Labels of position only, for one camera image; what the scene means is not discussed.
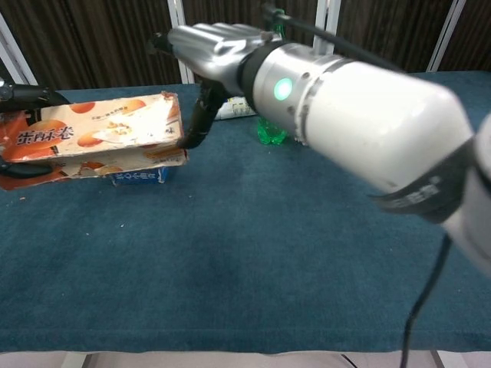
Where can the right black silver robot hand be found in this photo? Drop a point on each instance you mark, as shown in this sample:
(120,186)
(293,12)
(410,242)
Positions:
(218,50)

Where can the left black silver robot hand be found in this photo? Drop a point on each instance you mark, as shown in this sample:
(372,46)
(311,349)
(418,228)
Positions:
(34,96)

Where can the orange egg roll box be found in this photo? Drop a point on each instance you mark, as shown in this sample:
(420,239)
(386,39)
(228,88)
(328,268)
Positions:
(115,126)

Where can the green plastic bottle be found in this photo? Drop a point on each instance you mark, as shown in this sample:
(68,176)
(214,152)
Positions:
(272,134)

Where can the white cracker packet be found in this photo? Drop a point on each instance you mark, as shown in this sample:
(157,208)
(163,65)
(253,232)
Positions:
(234,109)

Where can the dark teal table cloth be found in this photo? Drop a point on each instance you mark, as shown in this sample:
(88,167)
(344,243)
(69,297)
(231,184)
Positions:
(230,249)

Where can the white partition frame post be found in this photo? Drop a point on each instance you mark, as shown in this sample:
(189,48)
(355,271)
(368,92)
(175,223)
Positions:
(326,23)
(447,34)
(17,53)
(181,50)

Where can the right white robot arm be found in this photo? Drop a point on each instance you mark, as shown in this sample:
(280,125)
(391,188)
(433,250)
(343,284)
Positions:
(368,122)

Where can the cookie box with blue sides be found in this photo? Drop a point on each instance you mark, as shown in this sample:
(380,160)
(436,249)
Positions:
(140,176)

